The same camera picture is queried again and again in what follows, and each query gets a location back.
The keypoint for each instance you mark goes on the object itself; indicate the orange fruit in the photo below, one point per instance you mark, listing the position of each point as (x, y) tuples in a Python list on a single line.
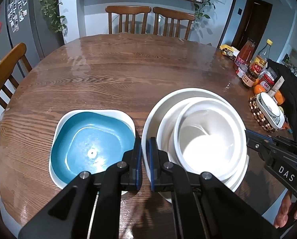
[(259, 89), (279, 97)]

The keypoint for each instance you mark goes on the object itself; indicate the wooden bead trivet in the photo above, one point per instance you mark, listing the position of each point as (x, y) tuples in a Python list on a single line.
[(256, 114)]

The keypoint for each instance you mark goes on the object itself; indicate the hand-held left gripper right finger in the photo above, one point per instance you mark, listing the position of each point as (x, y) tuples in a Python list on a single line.
[(152, 164)]

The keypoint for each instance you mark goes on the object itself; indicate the dark wooden door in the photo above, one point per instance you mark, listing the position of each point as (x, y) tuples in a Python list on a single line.
[(253, 25)]

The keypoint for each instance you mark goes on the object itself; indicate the brown sauce jar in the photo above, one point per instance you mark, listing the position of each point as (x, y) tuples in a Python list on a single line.
[(249, 78)]

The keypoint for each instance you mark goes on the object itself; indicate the yellow snack packet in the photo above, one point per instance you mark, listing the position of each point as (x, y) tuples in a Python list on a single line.
[(228, 51)]

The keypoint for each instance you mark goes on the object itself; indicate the red sauce bottle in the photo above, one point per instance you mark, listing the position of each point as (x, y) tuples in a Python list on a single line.
[(244, 54)]

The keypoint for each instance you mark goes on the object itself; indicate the row of small bottles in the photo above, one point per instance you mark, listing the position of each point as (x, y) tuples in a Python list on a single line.
[(296, 72)]

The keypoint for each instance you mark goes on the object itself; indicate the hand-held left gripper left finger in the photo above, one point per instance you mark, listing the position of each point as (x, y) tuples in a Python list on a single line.
[(138, 164)]

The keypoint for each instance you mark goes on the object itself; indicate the yellow-cap oil bottle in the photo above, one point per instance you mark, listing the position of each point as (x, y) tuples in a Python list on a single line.
[(261, 59)]

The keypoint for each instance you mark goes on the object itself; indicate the grey refrigerator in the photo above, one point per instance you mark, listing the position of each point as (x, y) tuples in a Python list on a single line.
[(39, 25)]

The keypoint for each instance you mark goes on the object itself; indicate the small white bowl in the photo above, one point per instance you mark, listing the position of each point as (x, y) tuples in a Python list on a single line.
[(171, 139), (208, 142)]

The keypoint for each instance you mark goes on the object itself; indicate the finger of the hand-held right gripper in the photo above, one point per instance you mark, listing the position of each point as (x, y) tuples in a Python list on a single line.
[(259, 142)]

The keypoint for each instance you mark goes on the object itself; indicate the hanging green vine plant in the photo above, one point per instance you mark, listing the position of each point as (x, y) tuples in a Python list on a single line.
[(52, 7), (203, 2)]

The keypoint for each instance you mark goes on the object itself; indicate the person's right hand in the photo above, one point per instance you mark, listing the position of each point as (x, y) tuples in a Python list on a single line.
[(282, 211)]

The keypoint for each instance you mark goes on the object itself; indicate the red-lid jar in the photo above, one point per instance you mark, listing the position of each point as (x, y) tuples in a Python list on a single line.
[(269, 78)]

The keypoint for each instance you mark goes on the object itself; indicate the wooden slat-back chair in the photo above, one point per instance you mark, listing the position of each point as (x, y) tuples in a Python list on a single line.
[(6, 64), (173, 22), (128, 17)]

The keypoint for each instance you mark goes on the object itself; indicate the large white deep plate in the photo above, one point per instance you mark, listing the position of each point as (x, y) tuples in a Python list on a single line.
[(151, 119)]

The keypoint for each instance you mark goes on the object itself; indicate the dark cloth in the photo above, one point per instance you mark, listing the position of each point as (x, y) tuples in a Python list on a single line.
[(294, 99)]

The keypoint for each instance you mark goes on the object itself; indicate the cluster of photo magnets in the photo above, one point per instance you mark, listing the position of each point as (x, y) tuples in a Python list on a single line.
[(17, 7)]

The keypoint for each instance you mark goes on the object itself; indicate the large white bowl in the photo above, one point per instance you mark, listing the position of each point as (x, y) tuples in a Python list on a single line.
[(164, 122)]

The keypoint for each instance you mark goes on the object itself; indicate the patterned white dish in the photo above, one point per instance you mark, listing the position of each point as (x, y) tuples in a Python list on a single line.
[(270, 109)]

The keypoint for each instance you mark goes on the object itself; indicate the blue square bowl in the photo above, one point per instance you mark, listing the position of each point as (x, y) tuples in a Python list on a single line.
[(61, 118), (88, 139)]

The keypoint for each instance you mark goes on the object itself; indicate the small white-label jar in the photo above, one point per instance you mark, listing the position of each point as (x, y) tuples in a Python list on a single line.
[(241, 71)]

